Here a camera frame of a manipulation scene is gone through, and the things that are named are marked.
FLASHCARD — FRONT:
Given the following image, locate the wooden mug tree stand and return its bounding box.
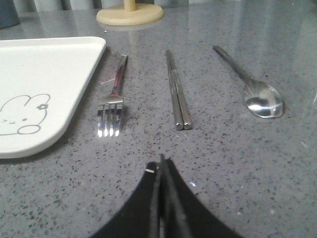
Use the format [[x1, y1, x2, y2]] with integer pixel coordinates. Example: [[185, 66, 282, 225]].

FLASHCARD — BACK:
[[96, 0, 164, 26]]

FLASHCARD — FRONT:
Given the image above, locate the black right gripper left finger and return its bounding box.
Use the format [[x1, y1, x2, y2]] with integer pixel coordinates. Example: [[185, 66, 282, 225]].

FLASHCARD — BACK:
[[92, 162, 160, 238]]

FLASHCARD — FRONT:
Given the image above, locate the silver metal spoon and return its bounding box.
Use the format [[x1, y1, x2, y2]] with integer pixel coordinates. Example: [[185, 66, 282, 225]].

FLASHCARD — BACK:
[[213, 46, 285, 119]]

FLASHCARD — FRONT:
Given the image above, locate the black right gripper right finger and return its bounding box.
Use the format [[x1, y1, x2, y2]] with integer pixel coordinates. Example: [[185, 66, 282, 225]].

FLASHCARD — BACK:
[[159, 154, 241, 238]]

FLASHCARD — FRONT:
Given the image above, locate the blue enamel mug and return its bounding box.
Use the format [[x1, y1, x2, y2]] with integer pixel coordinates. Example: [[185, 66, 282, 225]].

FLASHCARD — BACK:
[[0, 0, 20, 29]]

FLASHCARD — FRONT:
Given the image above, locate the silver metal chopstick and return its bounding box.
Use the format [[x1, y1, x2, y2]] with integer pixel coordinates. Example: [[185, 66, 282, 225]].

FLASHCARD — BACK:
[[165, 50, 184, 130], [169, 50, 192, 130]]

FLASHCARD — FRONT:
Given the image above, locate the grey pleated curtain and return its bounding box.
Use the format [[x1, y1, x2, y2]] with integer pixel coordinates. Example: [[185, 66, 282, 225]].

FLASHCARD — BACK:
[[13, 0, 317, 12]]

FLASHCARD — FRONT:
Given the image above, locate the silver metal fork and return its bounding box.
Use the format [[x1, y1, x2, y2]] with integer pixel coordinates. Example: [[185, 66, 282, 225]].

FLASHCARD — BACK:
[[97, 55, 128, 138]]

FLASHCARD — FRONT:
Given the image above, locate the cream rabbit print tray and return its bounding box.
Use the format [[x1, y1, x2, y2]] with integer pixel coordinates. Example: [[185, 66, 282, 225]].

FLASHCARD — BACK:
[[0, 37, 106, 159]]

